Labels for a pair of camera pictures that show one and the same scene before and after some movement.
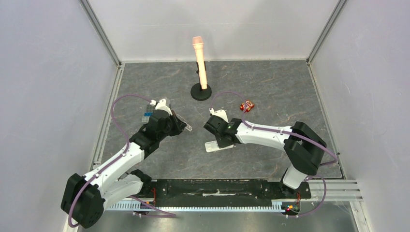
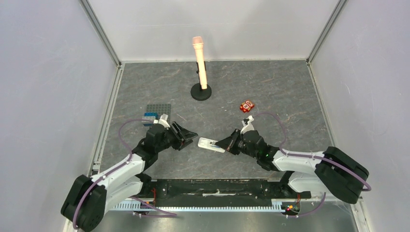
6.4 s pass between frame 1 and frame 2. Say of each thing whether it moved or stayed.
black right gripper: moved
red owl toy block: stayed
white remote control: moved
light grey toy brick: stayed
